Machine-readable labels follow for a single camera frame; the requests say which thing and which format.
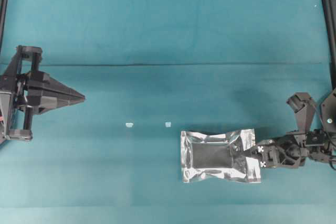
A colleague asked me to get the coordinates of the black frame rail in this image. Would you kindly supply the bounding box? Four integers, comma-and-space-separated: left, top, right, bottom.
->
322, 0, 335, 89
0, 0, 8, 48

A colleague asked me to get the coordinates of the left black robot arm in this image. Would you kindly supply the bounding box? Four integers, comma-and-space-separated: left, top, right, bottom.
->
1, 45, 85, 143

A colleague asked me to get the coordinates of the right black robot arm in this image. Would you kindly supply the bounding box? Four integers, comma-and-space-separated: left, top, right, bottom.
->
244, 90, 335, 170

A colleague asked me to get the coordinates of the right black frame rail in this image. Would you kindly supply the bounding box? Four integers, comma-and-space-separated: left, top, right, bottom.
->
322, 0, 335, 89

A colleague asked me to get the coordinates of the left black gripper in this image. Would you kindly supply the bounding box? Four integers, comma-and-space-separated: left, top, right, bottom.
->
5, 45, 85, 141

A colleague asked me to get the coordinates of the silver zip bag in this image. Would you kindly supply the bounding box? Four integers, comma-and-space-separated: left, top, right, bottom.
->
180, 129, 261, 183

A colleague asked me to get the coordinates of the left black frame rail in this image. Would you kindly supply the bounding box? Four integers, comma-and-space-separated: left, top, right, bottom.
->
0, 0, 8, 48

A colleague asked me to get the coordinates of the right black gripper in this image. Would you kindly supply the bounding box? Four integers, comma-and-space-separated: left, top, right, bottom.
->
240, 134, 309, 169

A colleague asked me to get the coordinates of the teal table cloth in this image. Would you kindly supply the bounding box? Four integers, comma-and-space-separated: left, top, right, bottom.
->
1, 0, 335, 223

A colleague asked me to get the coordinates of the left white tape marker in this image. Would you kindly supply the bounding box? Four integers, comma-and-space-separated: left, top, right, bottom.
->
125, 122, 134, 128

